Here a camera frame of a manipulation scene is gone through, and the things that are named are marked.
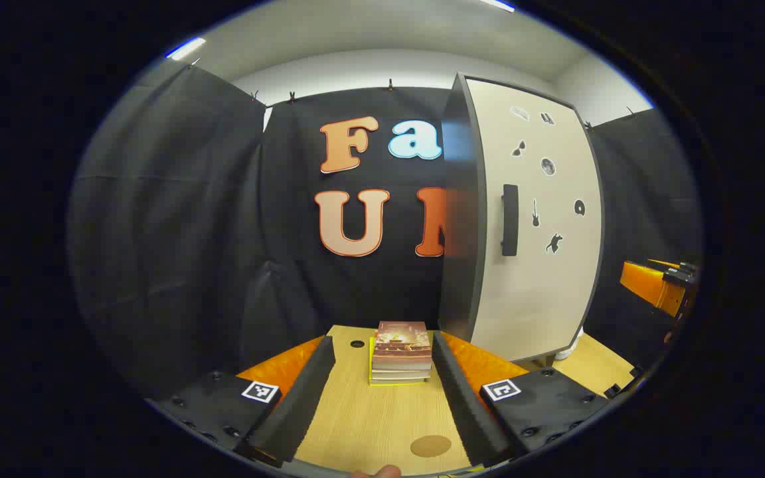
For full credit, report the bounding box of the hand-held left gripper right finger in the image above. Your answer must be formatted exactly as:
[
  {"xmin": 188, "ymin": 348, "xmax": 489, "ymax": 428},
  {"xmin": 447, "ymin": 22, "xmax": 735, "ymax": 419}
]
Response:
[{"xmin": 430, "ymin": 330, "xmax": 612, "ymax": 469}]

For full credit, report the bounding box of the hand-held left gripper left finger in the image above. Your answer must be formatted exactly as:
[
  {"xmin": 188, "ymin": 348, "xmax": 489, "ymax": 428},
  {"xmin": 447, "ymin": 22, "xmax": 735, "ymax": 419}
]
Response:
[{"xmin": 150, "ymin": 334, "xmax": 337, "ymax": 469}]

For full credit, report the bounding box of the beige cabinet door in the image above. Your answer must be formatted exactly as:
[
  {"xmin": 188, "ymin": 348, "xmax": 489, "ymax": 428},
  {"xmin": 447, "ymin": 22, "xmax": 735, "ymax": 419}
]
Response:
[{"xmin": 466, "ymin": 78, "xmax": 602, "ymax": 362}]

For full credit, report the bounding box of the dark grey cabinet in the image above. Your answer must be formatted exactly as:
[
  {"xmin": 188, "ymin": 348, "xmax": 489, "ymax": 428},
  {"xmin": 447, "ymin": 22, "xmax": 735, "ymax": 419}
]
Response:
[{"xmin": 439, "ymin": 72, "xmax": 606, "ymax": 362}]

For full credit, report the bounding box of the black door handle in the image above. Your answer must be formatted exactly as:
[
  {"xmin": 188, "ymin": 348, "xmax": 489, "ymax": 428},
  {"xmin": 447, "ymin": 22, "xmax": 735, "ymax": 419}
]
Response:
[{"xmin": 501, "ymin": 184, "xmax": 519, "ymax": 257}]

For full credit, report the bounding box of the yellow cover book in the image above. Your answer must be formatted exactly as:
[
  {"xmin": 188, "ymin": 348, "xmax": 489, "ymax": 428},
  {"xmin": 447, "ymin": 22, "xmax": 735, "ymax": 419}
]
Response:
[{"xmin": 369, "ymin": 337, "xmax": 431, "ymax": 386}]

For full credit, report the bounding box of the white textured object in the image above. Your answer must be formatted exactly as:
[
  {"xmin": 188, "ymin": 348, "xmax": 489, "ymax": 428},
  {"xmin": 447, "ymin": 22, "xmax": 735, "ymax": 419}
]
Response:
[{"xmin": 553, "ymin": 327, "xmax": 586, "ymax": 361}]

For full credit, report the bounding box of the black backdrop cloth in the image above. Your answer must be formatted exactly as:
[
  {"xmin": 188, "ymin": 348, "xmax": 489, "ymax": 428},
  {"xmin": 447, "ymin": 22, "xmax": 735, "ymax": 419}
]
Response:
[{"xmin": 67, "ymin": 60, "xmax": 703, "ymax": 402}]

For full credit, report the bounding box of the black table edge bracket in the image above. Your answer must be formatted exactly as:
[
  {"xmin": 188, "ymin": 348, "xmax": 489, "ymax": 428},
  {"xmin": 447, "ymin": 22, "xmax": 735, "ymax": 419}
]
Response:
[{"xmin": 605, "ymin": 364, "xmax": 643, "ymax": 399}]

